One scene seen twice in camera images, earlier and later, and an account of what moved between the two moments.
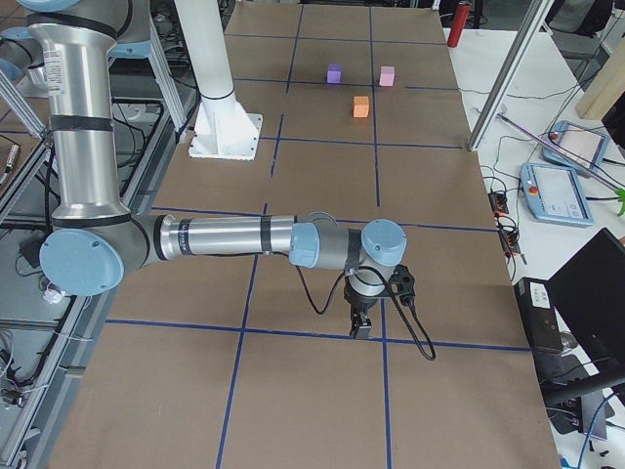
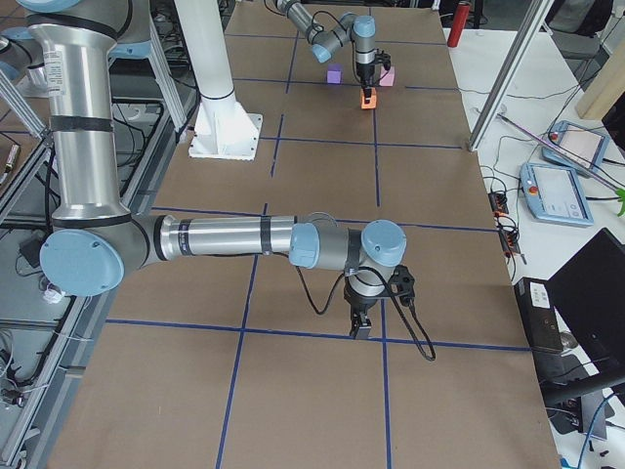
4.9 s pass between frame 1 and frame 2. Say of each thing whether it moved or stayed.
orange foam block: moved
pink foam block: stayed
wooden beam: stayed
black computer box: stayed
